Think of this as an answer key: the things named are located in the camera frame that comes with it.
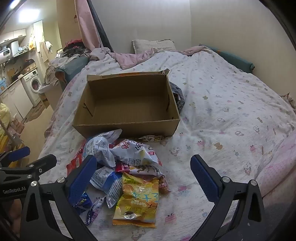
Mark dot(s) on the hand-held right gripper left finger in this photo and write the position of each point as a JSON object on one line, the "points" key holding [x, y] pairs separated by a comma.
{"points": [[82, 178]]}

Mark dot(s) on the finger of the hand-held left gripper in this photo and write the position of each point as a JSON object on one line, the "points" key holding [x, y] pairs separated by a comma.
{"points": [[34, 165], [18, 153]]}

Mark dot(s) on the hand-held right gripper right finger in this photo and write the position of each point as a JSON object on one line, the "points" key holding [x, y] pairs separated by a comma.
{"points": [[203, 177]]}

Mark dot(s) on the dark blue snack packet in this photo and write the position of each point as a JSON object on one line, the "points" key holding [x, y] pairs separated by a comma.
{"points": [[81, 201]]}

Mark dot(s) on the blue and white snack packet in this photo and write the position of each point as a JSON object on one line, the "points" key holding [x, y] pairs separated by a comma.
{"points": [[108, 183]]}

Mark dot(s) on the light blue snack packet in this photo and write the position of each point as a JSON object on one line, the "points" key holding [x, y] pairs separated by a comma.
{"points": [[99, 148]]}

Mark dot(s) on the purple and white snack packet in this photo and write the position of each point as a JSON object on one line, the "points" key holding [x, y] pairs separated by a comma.
{"points": [[94, 213]]}

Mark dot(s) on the yellow snack packet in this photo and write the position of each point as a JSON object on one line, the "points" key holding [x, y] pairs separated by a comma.
{"points": [[136, 204]]}

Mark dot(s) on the brown cardboard box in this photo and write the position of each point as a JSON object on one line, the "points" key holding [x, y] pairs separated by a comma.
{"points": [[129, 109]]}

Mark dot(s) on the pale yellow cloth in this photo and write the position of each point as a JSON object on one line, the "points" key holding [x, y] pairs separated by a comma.
{"points": [[4, 118]]}

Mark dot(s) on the brown floor mat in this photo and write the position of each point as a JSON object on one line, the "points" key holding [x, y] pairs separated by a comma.
{"points": [[34, 113]]}

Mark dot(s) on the white floor cabinet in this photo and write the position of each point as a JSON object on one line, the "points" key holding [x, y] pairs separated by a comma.
{"points": [[13, 99]]}

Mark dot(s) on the beige patterned snack packet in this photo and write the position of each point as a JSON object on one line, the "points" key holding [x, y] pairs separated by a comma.
{"points": [[152, 138]]}

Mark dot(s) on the beige storage box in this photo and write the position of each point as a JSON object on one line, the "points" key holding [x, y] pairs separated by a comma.
{"points": [[45, 92]]}

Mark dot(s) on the white washing machine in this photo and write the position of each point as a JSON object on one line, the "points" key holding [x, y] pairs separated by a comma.
{"points": [[32, 84]]}

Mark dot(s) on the pink dotted sheet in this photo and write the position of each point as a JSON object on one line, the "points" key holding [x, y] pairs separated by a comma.
{"points": [[277, 166]]}

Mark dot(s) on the black round object beside box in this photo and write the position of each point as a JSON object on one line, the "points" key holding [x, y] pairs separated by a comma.
{"points": [[178, 95]]}

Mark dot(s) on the teal padded blanket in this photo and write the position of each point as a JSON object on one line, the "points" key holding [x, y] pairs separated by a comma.
{"points": [[74, 66]]}

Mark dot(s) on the pile of clothes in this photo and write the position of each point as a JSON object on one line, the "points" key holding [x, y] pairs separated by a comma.
{"points": [[74, 47]]}

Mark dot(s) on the teal bolster cushion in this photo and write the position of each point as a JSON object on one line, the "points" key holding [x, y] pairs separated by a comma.
{"points": [[240, 61]]}

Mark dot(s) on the pink blanket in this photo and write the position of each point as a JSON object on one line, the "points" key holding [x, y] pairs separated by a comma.
{"points": [[129, 59]]}

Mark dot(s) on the ceiling light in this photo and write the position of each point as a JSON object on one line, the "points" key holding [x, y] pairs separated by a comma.
{"points": [[29, 12]]}

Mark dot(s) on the pale patterned pillow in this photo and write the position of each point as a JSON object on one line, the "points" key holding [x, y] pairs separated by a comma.
{"points": [[152, 45]]}

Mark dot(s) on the pink hanging cloth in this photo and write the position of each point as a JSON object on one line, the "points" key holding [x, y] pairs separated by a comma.
{"points": [[86, 27]]}

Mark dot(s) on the black pole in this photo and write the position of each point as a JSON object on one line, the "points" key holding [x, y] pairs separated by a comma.
{"points": [[101, 30]]}

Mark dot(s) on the white wall cabinet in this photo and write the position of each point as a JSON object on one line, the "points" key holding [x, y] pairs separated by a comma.
{"points": [[13, 36]]}

